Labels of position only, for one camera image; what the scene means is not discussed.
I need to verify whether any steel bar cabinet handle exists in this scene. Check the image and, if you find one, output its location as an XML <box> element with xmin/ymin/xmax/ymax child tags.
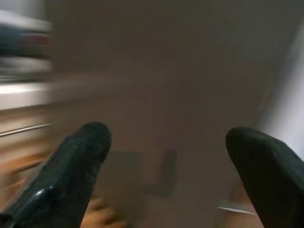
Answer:
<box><xmin>0</xmin><ymin>123</ymin><xmax>52</xmax><ymax>138</ymax></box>

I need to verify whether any beige kitchen base cabinet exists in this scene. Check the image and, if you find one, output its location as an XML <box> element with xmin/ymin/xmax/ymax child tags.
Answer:
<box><xmin>0</xmin><ymin>80</ymin><xmax>54</xmax><ymax>190</ymax></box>

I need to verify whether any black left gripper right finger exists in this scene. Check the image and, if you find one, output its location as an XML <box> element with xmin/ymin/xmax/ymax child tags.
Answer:
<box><xmin>225</xmin><ymin>126</ymin><xmax>304</xmax><ymax>228</ymax></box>

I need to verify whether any steel mini fridge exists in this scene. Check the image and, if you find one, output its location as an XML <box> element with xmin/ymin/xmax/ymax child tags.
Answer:
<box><xmin>45</xmin><ymin>0</ymin><xmax>304</xmax><ymax>228</ymax></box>

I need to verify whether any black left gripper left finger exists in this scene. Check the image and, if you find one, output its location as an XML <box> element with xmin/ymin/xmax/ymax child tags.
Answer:
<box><xmin>0</xmin><ymin>122</ymin><xmax>112</xmax><ymax>228</ymax></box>

